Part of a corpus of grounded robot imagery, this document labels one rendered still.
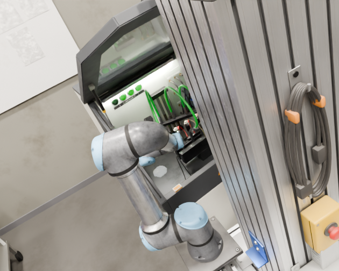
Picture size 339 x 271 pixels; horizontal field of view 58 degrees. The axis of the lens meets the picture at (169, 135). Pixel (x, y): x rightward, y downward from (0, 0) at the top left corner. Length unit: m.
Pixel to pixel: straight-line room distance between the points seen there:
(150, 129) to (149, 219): 0.36
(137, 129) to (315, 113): 0.52
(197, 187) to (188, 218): 0.66
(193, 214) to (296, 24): 0.79
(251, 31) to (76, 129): 3.12
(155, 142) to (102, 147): 0.17
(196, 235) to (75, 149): 2.63
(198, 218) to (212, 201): 0.79
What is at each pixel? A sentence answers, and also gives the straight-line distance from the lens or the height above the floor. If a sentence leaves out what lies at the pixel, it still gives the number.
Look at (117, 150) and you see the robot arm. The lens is 0.96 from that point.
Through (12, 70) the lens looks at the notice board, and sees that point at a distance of 3.29.
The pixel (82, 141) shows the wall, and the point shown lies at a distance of 3.61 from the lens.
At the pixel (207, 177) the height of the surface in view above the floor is 0.90.
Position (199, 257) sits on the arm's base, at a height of 1.05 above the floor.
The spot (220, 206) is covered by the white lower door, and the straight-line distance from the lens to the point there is 2.02.
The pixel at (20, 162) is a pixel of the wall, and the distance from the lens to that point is 3.67.
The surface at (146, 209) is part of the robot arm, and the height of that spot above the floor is 1.37.
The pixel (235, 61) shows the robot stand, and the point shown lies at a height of 1.92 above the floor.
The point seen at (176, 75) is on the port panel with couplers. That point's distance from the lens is 2.11.
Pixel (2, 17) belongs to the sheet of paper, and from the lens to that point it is 3.21.
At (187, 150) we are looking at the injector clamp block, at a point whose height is 0.98.
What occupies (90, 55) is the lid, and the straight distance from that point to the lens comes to 1.13.
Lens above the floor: 2.14
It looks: 33 degrees down
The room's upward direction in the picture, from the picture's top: 24 degrees counter-clockwise
